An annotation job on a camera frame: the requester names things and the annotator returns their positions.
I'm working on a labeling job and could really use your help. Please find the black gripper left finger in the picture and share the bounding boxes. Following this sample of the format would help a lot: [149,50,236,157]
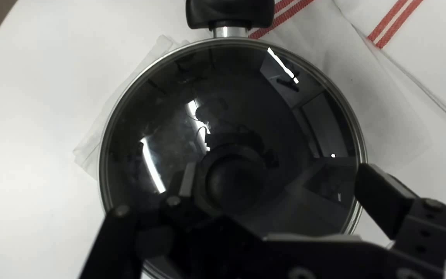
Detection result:
[78,162,205,279]

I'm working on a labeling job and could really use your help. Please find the black cooking pot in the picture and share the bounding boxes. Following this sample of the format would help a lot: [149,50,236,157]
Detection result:
[98,0,368,246]

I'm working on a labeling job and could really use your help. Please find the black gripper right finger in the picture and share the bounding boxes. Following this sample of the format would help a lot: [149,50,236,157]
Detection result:
[354,162,446,261]

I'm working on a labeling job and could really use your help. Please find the glass pot lid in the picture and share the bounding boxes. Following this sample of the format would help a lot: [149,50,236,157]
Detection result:
[98,38,368,279]

